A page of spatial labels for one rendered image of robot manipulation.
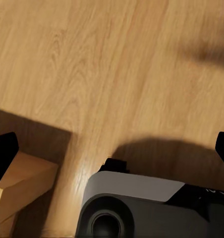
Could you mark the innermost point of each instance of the bed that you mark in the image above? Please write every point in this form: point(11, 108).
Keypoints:
point(26, 179)

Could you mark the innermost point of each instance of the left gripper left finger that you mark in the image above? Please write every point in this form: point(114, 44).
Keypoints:
point(8, 149)

